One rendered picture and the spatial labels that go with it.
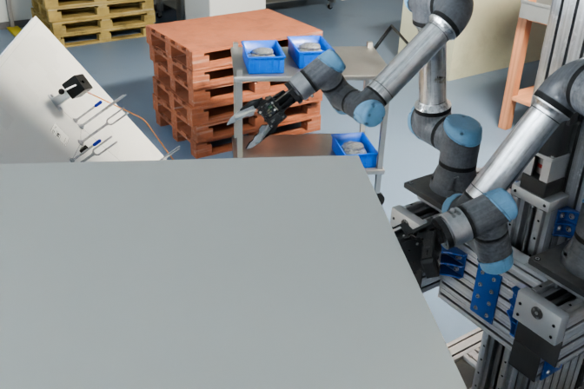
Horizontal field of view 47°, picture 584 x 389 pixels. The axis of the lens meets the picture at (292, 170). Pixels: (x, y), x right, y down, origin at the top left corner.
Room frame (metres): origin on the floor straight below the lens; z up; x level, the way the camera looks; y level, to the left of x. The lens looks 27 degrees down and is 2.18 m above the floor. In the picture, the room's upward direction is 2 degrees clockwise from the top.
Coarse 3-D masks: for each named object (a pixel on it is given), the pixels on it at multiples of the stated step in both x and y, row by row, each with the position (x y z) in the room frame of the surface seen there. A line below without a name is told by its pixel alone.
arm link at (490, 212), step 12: (492, 192) 1.23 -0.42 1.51; (504, 192) 1.22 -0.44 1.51; (468, 204) 1.21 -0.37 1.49; (480, 204) 1.20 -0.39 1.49; (492, 204) 1.20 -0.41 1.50; (504, 204) 1.20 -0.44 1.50; (468, 216) 1.18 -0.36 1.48; (480, 216) 1.18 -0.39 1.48; (492, 216) 1.18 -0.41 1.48; (504, 216) 1.19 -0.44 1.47; (516, 216) 1.21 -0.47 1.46; (480, 228) 1.17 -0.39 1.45; (492, 228) 1.18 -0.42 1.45; (504, 228) 1.19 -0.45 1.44; (492, 240) 1.19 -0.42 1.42
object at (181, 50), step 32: (160, 32) 4.73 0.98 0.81; (192, 32) 4.76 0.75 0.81; (224, 32) 4.78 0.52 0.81; (256, 32) 4.81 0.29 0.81; (288, 32) 4.84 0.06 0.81; (320, 32) 4.92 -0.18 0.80; (160, 64) 4.88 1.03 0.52; (192, 64) 4.30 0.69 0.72; (224, 64) 4.44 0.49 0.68; (160, 96) 4.84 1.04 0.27; (192, 96) 4.35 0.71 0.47; (224, 96) 4.49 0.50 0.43; (256, 96) 4.58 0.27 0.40; (320, 96) 4.87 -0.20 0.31; (192, 128) 4.37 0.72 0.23; (224, 128) 4.60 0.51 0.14; (256, 128) 4.60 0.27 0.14; (320, 128) 4.93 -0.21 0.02
